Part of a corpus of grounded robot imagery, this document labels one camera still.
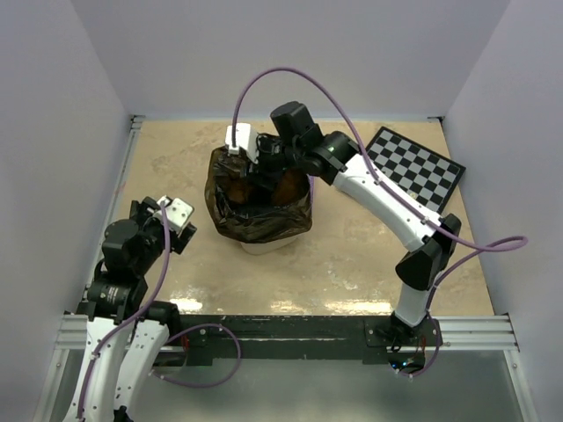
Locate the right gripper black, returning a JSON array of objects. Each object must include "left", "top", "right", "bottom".
[{"left": 241, "top": 134, "right": 303, "bottom": 191}]

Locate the beige plastic trash bin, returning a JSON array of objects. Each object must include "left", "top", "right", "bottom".
[{"left": 240, "top": 236, "right": 297, "bottom": 255}]

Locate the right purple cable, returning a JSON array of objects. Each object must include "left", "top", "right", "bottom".
[{"left": 230, "top": 66, "right": 529, "bottom": 378}]

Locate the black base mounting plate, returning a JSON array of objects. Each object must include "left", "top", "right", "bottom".
[{"left": 155, "top": 315, "right": 442, "bottom": 367}]

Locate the purple cable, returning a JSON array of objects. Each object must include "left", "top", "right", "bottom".
[
  {"left": 230, "top": 66, "right": 529, "bottom": 378},
  {"left": 75, "top": 201, "right": 243, "bottom": 418}
]

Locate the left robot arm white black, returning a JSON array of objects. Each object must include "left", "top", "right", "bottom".
[{"left": 64, "top": 196, "right": 196, "bottom": 421}]

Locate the black trash bag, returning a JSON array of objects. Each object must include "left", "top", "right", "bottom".
[{"left": 204, "top": 145, "right": 313, "bottom": 244}]

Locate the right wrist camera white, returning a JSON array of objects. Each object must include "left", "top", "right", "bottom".
[{"left": 224, "top": 123, "right": 259, "bottom": 164}]

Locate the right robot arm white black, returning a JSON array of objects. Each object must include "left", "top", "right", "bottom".
[{"left": 231, "top": 101, "right": 461, "bottom": 346}]

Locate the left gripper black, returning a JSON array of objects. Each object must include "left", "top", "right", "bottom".
[{"left": 134, "top": 196, "right": 195, "bottom": 273}]

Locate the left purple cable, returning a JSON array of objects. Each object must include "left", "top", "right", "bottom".
[{"left": 75, "top": 201, "right": 243, "bottom": 418}]

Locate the black white chessboard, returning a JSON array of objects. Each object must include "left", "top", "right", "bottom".
[{"left": 366, "top": 127, "right": 465, "bottom": 214}]

